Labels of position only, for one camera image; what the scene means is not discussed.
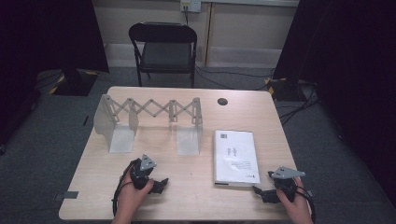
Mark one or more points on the white wall socket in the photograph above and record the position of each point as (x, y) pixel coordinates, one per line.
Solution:
(190, 5)

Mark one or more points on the black stand base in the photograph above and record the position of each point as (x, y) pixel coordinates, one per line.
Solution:
(76, 83)
(286, 90)

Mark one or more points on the white expandable metal book rack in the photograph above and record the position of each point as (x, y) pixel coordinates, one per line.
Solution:
(120, 140)

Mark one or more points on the black folding chair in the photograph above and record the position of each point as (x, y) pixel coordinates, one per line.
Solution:
(166, 54)

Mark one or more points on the white book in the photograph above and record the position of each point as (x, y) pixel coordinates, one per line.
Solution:
(236, 158)

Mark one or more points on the grey tape strip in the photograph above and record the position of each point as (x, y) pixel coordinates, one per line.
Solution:
(67, 195)

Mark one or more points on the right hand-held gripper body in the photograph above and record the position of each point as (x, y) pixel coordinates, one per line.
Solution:
(286, 185)

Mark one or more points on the person's right hand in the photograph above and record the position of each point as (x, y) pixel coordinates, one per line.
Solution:
(300, 205)

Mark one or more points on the black curtain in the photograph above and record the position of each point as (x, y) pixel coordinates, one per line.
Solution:
(46, 34)
(351, 62)

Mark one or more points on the person's left hand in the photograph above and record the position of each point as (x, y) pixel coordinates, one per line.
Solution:
(129, 199)

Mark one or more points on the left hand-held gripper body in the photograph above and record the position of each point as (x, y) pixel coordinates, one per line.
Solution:
(139, 174)

